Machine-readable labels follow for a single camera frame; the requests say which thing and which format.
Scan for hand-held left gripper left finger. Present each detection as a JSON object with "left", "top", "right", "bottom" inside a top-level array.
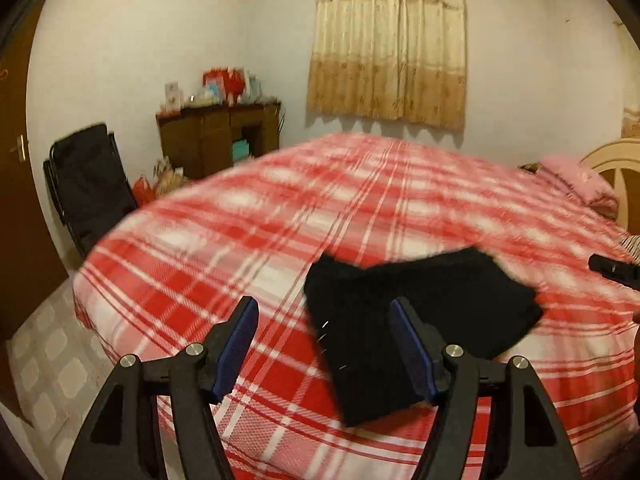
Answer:
[{"left": 62, "top": 296, "right": 260, "bottom": 480}]

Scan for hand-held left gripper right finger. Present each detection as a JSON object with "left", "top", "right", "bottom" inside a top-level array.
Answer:
[{"left": 389, "top": 296, "right": 583, "bottom": 480}]

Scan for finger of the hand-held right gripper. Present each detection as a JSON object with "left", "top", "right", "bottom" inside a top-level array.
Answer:
[{"left": 588, "top": 253, "right": 640, "bottom": 292}]

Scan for black pants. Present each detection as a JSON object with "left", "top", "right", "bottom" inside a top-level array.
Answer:
[{"left": 304, "top": 246, "right": 545, "bottom": 429}]

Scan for pink pillow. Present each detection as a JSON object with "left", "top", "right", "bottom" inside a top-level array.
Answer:
[{"left": 536, "top": 154, "right": 622, "bottom": 219}]

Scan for cream wooden headboard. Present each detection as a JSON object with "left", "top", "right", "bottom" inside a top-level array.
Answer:
[{"left": 579, "top": 137, "right": 640, "bottom": 232}]

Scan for red plaid bed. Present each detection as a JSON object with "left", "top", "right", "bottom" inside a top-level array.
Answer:
[{"left": 72, "top": 131, "right": 640, "bottom": 480}]

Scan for red bag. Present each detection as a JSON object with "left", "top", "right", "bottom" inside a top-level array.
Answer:
[{"left": 132, "top": 175, "right": 157, "bottom": 207}]

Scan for floral patterned bag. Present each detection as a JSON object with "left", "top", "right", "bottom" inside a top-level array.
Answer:
[{"left": 151, "top": 156, "right": 193, "bottom": 199}]

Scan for brown wooden desk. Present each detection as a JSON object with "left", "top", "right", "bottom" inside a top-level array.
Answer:
[{"left": 155, "top": 102, "right": 282, "bottom": 182}]

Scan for black folding chair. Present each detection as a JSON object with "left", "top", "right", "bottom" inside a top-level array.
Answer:
[{"left": 43, "top": 122, "right": 139, "bottom": 262}]

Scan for brown wooden door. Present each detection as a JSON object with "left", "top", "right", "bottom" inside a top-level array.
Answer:
[{"left": 0, "top": 0, "right": 70, "bottom": 413}]

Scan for white greeting card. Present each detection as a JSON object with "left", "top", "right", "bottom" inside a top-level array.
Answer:
[{"left": 161, "top": 81, "right": 184, "bottom": 112}]

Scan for red gift bags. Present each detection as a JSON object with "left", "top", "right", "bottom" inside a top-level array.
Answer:
[{"left": 202, "top": 66, "right": 251, "bottom": 107}]

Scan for beige patterned curtain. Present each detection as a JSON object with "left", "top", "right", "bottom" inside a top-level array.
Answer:
[{"left": 306, "top": 0, "right": 469, "bottom": 134}]

